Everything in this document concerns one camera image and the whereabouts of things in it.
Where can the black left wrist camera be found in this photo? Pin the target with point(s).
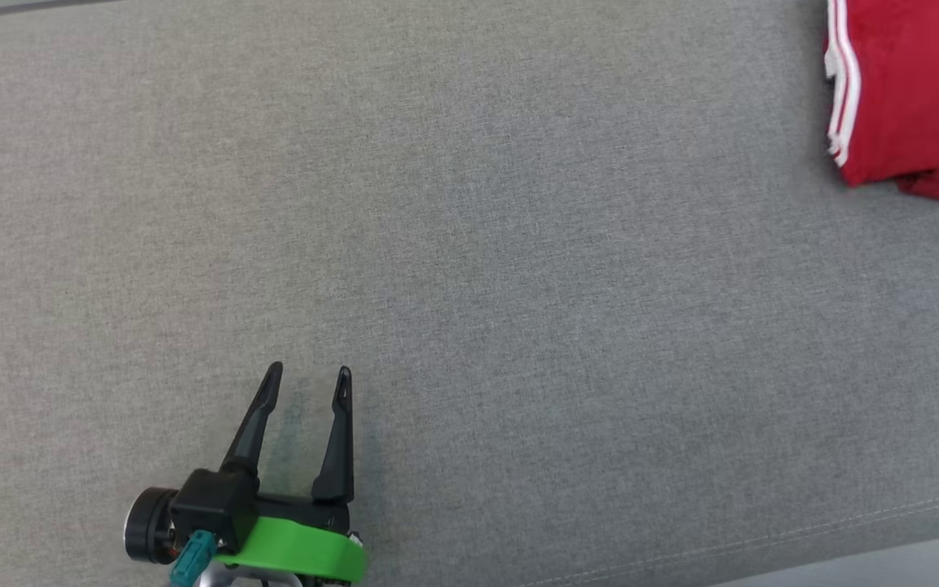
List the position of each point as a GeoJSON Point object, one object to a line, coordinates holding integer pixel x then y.
{"type": "Point", "coordinates": [213, 505]}

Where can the red and white jersey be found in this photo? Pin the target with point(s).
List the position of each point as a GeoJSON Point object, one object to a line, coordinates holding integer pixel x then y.
{"type": "Point", "coordinates": [918, 81]}

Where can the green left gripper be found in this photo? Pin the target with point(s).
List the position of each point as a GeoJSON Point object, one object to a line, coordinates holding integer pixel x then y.
{"type": "Point", "coordinates": [298, 550]}

